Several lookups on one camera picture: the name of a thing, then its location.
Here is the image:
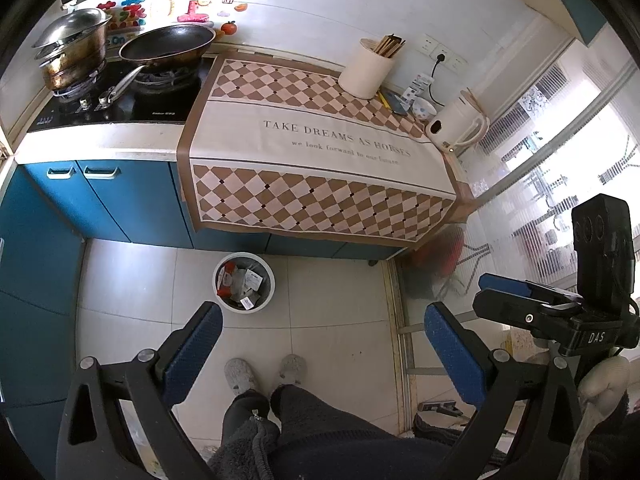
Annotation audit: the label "black plug with cable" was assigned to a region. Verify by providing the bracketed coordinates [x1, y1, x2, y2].
[426, 51, 447, 107]

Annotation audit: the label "red snack packet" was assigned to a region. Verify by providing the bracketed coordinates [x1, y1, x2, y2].
[218, 261, 239, 299]

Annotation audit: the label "white labelled packet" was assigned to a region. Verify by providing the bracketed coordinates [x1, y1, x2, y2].
[235, 268, 266, 295]

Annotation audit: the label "person's right hand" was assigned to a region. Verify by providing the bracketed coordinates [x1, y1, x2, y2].
[577, 357, 633, 406]

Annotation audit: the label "white electric kettle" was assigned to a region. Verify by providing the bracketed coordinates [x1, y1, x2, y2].
[425, 95, 490, 153]

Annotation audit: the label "blue base cabinet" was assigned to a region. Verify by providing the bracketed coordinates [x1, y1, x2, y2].
[22, 160, 408, 262]

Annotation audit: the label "metal door threshold track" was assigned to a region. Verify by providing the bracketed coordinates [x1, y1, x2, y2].
[382, 260, 417, 436]

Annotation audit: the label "brown white checkered cloth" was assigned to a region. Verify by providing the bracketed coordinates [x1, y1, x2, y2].
[176, 51, 476, 243]

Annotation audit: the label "small white printed box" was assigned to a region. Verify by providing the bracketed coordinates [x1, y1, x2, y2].
[402, 74, 432, 106]

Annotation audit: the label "frosted glass sliding door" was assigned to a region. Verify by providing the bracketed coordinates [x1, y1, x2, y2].
[470, 25, 640, 361]

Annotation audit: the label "grey fleece jacket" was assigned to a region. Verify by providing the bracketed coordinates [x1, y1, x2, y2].
[207, 410, 282, 480]

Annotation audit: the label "black glass gas stove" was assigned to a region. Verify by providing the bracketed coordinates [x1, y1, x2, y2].
[27, 55, 216, 133]

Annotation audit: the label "blurred red object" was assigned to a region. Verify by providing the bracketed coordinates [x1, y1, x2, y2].
[410, 232, 467, 277]

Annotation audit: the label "black frying pan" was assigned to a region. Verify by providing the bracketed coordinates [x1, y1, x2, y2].
[97, 24, 217, 107]

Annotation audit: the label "person's leg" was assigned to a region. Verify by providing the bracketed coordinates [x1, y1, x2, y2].
[270, 385, 466, 480]
[220, 392, 273, 443]

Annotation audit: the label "person's left leg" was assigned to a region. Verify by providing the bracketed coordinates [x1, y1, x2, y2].
[220, 392, 273, 443]

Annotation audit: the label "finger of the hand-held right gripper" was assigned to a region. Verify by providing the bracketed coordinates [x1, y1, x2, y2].
[472, 289, 583, 337]
[477, 273, 585, 307]

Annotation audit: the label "white wall socket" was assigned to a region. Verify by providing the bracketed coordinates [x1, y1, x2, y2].
[420, 34, 469, 72]

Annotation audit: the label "person's right leg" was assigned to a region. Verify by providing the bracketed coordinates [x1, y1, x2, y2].
[270, 385, 466, 480]

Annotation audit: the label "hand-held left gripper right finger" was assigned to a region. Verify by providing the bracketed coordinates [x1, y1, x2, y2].
[424, 301, 586, 480]

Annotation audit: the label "tarnished steel pot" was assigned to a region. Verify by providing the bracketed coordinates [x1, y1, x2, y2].
[40, 25, 109, 93]

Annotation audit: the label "white round trash bin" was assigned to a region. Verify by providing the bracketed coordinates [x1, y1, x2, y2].
[212, 252, 276, 315]

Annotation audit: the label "colourful wall stickers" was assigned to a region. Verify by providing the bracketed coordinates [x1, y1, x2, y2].
[70, 0, 249, 46]

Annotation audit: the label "grey fluffy slipper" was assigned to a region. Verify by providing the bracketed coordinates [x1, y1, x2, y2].
[224, 358, 258, 396]
[279, 354, 307, 386]

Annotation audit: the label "blue tall cabinet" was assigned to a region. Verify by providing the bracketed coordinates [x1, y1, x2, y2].
[0, 165, 87, 466]

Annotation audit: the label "cream chopstick holder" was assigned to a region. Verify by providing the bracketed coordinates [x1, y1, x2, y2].
[338, 38, 397, 100]

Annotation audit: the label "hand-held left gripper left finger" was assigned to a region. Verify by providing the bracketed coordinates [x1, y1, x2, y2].
[56, 301, 224, 480]

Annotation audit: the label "bundle of wooden chopsticks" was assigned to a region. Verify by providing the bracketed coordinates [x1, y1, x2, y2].
[374, 34, 407, 59]

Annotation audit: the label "steel pot lid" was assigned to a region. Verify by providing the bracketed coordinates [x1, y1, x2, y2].
[31, 7, 113, 52]

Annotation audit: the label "person's right forearm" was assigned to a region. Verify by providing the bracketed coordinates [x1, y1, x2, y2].
[570, 390, 640, 480]

